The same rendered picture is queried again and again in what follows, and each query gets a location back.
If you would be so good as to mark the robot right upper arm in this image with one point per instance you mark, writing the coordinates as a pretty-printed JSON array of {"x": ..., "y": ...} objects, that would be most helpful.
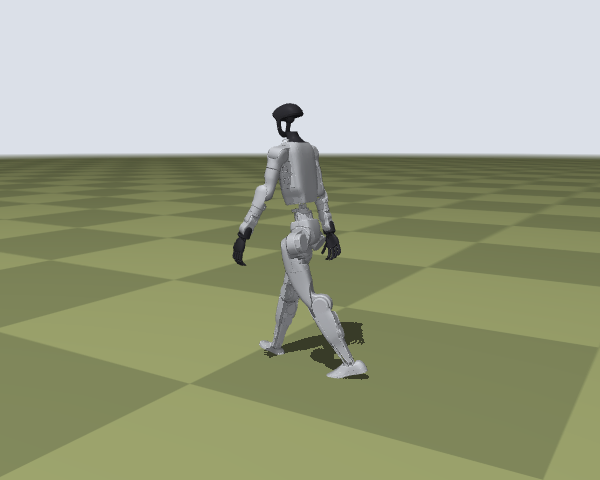
[{"x": 321, "y": 189}]

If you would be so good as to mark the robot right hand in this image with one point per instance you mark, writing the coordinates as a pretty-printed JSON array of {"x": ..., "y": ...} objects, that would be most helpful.
[{"x": 332, "y": 243}]

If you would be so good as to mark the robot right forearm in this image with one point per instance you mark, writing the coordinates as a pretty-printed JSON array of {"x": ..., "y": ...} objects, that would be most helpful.
[{"x": 324, "y": 212}]

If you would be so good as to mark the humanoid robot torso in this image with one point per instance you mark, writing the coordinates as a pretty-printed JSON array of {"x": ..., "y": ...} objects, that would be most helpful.
[{"x": 298, "y": 183}]

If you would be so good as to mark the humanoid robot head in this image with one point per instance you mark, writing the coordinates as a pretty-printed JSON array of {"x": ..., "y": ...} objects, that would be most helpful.
[{"x": 288, "y": 113}]

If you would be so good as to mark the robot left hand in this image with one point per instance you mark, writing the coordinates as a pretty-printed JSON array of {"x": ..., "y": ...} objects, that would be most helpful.
[{"x": 239, "y": 246}]

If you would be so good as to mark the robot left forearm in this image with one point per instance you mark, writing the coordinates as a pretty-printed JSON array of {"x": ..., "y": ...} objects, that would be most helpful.
[{"x": 255, "y": 211}]

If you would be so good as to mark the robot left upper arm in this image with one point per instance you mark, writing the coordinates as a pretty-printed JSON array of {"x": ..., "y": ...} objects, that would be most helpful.
[{"x": 276, "y": 157}]

